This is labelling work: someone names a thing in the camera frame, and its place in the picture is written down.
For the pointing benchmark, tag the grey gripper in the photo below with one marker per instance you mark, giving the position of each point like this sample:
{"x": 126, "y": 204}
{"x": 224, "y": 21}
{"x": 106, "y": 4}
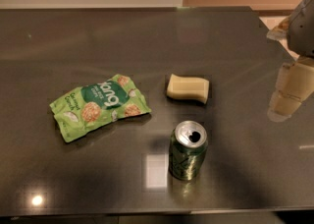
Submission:
{"x": 302, "y": 30}

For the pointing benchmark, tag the green soda can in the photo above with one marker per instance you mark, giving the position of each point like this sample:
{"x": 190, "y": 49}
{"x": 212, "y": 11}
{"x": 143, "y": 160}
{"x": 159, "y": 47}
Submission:
{"x": 187, "y": 150}

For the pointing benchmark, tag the beige sponge block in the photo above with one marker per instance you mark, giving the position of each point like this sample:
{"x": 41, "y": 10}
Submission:
{"x": 188, "y": 88}

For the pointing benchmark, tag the green snack bag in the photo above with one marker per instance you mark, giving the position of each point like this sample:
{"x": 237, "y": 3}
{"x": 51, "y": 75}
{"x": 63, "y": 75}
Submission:
{"x": 87, "y": 108}

